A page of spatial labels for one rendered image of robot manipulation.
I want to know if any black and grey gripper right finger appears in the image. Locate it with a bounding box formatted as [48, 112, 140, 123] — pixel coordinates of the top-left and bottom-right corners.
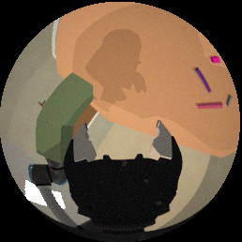
[149, 120, 182, 191]

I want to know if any pink rod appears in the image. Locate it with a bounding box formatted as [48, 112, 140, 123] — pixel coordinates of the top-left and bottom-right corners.
[197, 102, 222, 109]

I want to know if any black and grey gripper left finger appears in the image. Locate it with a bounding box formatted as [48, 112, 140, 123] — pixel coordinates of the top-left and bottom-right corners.
[64, 123, 97, 194]

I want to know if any purple rod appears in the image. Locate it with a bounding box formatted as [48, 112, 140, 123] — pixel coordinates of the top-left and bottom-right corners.
[195, 68, 211, 93]

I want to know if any grey rod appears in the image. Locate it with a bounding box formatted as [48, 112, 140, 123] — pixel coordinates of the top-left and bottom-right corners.
[226, 95, 233, 107]

